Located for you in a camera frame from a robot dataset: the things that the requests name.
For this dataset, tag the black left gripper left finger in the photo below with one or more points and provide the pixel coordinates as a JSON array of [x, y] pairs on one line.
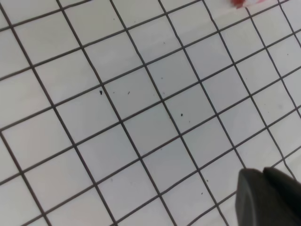
[[259, 204]]

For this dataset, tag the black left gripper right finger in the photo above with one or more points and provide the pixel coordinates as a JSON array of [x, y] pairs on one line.
[[288, 188]]

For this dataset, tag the pink wavy-striped towel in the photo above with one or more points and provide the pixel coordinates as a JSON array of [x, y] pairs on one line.
[[242, 3]]

